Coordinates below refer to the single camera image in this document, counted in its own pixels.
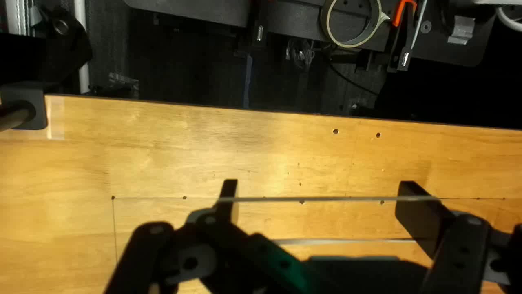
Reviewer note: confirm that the grey metal clip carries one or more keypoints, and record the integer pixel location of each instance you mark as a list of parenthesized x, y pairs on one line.
[(460, 30)]

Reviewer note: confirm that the black table clamp with rod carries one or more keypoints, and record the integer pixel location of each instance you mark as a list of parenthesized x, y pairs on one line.
[(26, 104)]

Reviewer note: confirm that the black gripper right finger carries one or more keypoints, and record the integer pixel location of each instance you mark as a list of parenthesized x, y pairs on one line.
[(462, 256)]

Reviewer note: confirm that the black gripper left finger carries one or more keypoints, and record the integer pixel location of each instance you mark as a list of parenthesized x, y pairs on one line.
[(163, 256)]

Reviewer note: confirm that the white vertical pole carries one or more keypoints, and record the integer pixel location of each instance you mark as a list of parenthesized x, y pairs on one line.
[(82, 34)]

